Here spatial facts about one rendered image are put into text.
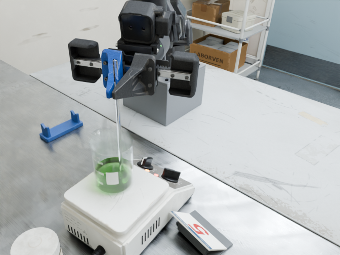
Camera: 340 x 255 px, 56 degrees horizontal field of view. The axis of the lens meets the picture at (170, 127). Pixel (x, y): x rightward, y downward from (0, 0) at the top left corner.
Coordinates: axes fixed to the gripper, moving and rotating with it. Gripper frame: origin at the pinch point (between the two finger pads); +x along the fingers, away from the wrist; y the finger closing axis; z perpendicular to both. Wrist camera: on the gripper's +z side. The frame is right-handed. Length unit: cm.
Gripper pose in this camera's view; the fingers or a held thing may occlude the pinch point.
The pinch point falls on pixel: (120, 83)
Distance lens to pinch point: 42.4
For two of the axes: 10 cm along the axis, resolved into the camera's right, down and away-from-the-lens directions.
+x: -2.2, 5.5, -8.1
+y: 9.7, 1.6, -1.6
